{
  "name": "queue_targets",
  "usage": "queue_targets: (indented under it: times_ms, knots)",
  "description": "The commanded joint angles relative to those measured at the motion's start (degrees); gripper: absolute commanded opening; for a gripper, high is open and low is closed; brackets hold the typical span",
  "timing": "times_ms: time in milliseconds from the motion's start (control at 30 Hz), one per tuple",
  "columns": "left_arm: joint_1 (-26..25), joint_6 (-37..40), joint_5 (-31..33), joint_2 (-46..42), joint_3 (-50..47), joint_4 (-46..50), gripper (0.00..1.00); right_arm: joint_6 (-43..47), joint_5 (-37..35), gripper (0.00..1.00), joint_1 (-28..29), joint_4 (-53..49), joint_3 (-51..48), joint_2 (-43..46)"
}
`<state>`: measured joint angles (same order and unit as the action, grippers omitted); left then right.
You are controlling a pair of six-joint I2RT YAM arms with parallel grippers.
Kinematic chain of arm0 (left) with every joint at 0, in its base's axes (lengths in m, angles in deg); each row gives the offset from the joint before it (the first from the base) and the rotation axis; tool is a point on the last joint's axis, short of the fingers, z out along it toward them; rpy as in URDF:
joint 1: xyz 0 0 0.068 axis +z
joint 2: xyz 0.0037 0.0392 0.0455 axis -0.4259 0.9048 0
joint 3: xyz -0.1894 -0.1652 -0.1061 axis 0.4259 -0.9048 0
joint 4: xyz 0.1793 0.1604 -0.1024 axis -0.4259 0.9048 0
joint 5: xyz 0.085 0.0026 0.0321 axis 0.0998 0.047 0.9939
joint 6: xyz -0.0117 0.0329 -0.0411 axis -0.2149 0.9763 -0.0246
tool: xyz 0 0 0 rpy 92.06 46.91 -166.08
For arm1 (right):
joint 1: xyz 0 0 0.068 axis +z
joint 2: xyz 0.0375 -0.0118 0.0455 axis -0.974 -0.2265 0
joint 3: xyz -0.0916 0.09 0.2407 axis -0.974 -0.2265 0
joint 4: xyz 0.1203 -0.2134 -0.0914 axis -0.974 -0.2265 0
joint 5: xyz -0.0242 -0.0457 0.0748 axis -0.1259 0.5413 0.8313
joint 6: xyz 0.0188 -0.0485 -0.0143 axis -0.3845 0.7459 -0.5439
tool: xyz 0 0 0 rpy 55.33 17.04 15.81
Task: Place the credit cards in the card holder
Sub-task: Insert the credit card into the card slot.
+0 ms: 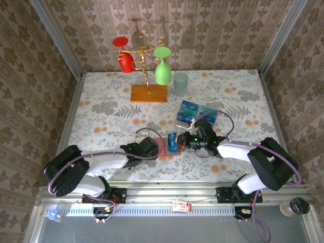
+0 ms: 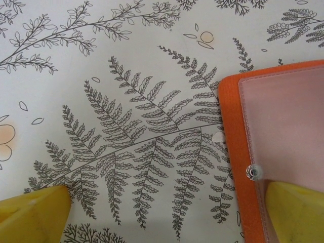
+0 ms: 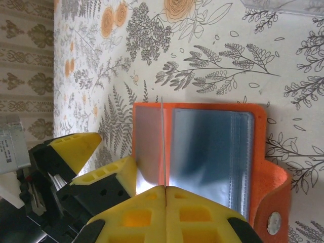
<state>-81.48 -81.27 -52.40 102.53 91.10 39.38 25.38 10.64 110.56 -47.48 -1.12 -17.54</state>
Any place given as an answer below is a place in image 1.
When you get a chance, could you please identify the blue VIP card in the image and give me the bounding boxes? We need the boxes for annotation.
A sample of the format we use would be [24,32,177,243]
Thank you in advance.
[182,100,200,109]
[167,132,179,152]
[177,113,196,123]
[198,110,219,121]

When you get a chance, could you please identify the orange card holder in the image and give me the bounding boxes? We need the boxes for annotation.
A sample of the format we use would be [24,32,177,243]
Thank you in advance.
[154,137,182,157]

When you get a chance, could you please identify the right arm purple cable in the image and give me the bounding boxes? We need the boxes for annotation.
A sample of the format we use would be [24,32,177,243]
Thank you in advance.
[188,109,303,242]

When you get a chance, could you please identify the black power connector block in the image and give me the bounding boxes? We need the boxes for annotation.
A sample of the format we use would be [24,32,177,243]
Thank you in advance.
[92,206,115,220]
[234,206,255,220]

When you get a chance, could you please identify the red white sticker label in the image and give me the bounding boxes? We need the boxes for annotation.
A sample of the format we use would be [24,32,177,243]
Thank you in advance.
[172,201,192,213]

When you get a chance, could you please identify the grey metal base panel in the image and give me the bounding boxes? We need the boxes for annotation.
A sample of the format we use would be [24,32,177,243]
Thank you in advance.
[24,205,324,243]

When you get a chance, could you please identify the blue white connector plug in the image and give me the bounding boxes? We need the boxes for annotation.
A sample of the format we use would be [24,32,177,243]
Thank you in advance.
[46,208,66,223]

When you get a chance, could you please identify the aluminium frame post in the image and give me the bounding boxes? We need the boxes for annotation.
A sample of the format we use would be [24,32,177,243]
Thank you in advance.
[28,0,84,79]
[257,0,304,76]

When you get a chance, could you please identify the clear teal plastic cup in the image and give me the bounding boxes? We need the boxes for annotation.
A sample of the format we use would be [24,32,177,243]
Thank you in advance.
[173,72,189,97]

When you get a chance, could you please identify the floral print tablecloth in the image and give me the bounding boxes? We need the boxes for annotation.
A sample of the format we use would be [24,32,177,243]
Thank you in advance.
[59,69,292,182]

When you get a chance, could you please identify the gold wire rack wooden base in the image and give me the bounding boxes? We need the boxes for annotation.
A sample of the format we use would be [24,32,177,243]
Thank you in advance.
[115,30,169,103]

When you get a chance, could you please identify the slotted grey cable duct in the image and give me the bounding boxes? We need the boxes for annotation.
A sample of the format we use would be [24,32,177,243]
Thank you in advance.
[42,205,235,217]

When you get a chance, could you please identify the clear jar black lid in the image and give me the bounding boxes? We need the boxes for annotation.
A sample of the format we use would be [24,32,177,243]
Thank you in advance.
[279,197,311,218]

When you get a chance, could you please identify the clear acrylic card stand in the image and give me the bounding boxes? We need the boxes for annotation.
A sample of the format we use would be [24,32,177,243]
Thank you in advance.
[175,100,220,130]

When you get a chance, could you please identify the aluminium table side rail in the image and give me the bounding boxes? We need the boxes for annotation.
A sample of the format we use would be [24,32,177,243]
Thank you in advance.
[257,68,300,185]
[47,72,85,187]

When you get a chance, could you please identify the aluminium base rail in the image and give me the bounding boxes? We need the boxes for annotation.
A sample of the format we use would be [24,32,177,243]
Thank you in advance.
[35,180,312,206]

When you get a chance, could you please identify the green wine glass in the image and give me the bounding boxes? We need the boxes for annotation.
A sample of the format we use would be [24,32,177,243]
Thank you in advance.
[153,46,172,86]

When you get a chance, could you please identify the red wine glass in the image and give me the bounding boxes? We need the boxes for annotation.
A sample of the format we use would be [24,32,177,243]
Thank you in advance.
[112,36,135,74]

